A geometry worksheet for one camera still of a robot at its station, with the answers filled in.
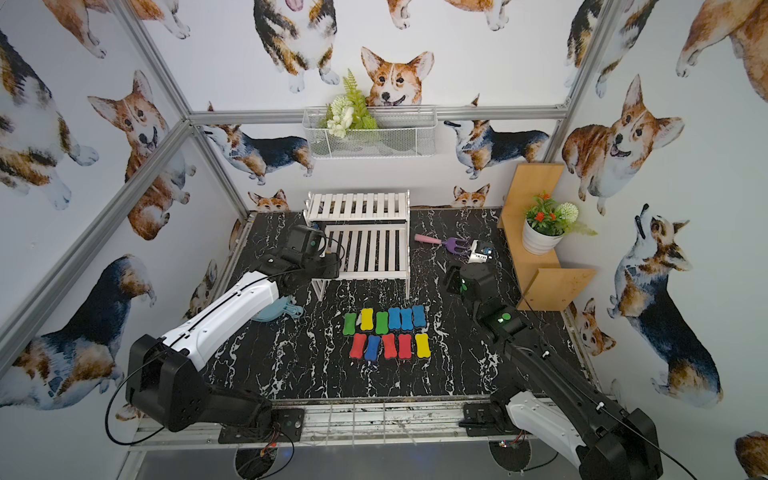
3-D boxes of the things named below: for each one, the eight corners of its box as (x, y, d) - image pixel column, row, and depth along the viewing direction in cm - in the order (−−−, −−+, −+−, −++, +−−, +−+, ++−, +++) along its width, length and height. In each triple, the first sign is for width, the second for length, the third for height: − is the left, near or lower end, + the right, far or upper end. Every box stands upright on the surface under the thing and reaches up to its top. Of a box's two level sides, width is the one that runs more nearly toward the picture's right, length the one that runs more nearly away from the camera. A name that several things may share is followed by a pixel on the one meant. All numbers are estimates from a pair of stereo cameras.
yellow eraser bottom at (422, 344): (416, 357, 87) (416, 355, 85) (415, 336, 91) (415, 333, 89) (430, 357, 86) (430, 355, 85) (429, 336, 91) (429, 333, 89)
